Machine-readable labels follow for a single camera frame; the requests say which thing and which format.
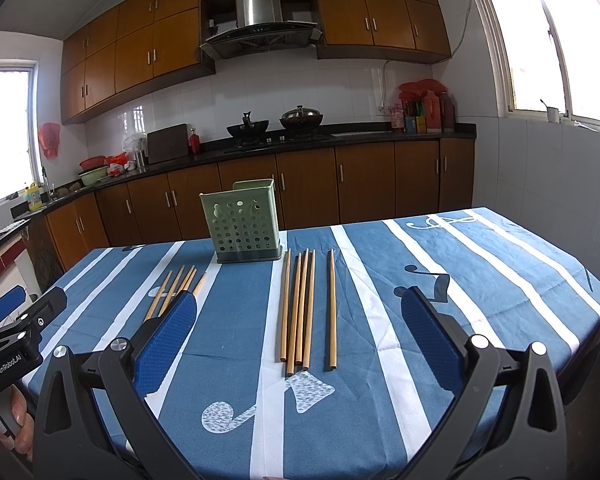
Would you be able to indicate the dark cutting board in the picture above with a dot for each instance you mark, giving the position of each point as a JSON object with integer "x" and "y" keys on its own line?
{"x": 167, "y": 144}

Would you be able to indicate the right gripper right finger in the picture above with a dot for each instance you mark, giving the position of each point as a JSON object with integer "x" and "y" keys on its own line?
{"x": 506, "y": 419}

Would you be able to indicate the red basin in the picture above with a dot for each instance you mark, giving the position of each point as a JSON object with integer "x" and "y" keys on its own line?
{"x": 92, "y": 163}

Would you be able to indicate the wooden cabinets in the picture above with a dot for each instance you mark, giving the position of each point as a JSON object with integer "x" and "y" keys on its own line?
{"x": 141, "y": 46}
{"x": 345, "y": 183}

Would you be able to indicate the lidded black wok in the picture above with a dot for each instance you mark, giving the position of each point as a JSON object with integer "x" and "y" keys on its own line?
{"x": 301, "y": 119}

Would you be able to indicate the green perforated utensil holder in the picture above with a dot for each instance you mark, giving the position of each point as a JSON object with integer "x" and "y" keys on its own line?
{"x": 243, "y": 222}

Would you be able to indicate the red plastic bag on wall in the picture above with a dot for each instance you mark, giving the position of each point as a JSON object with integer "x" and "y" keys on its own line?
{"x": 49, "y": 139}

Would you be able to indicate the upper wooden cabinets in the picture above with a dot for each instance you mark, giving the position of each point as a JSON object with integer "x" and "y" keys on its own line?
{"x": 141, "y": 46}

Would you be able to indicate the lower wooden cabinets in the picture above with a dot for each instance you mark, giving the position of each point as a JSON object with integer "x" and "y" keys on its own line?
{"x": 345, "y": 183}

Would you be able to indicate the white cup on windowsill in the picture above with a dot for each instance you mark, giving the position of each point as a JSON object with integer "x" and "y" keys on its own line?
{"x": 552, "y": 113}

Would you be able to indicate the green basin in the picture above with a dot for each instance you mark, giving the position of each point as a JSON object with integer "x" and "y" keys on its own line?
{"x": 94, "y": 175}

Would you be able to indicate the steel range hood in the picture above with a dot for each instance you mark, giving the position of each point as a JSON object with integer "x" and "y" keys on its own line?
{"x": 232, "y": 28}

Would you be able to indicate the red oil bottle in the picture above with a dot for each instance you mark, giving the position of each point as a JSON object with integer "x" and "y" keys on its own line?
{"x": 431, "y": 103}

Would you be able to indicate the yellow detergent bottle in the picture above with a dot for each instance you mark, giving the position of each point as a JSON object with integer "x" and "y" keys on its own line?
{"x": 33, "y": 196}

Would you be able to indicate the blue white striped tablecloth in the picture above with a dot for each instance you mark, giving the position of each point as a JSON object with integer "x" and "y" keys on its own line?
{"x": 226, "y": 401}

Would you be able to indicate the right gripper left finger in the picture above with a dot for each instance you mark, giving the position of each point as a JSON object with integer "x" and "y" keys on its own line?
{"x": 93, "y": 421}

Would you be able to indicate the black gas stove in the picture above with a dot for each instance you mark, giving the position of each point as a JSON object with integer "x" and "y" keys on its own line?
{"x": 277, "y": 139}

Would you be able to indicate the person's left hand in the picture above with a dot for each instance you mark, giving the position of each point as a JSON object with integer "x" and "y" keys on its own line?
{"x": 22, "y": 443}

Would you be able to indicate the red bag on counter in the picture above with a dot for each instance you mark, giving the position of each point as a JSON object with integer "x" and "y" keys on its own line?
{"x": 416, "y": 91}

